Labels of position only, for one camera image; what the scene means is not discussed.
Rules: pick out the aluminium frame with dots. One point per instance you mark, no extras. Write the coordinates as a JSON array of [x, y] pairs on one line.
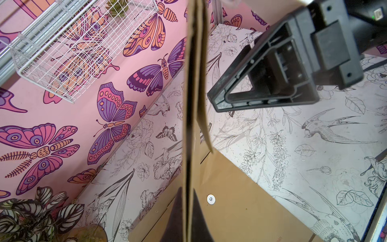
[[150, 36]]

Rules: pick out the potted plant in glass vase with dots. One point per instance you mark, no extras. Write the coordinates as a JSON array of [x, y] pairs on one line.
[[46, 219]]

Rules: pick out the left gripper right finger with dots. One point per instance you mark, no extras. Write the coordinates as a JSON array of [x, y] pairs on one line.
[[199, 229]]

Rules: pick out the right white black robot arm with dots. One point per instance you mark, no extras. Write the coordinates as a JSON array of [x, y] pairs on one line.
[[368, 22]]

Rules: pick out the white wire basket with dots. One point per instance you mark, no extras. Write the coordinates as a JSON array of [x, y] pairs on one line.
[[73, 43]]

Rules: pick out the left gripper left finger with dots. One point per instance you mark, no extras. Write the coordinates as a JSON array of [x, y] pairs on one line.
[[174, 229]]

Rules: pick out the kraft file bag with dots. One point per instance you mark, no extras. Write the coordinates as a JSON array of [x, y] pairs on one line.
[[194, 105], [235, 209]]

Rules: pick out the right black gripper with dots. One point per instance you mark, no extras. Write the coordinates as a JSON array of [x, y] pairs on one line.
[[313, 45]]

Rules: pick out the small green succulent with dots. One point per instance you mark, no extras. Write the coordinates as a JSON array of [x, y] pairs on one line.
[[117, 8]]

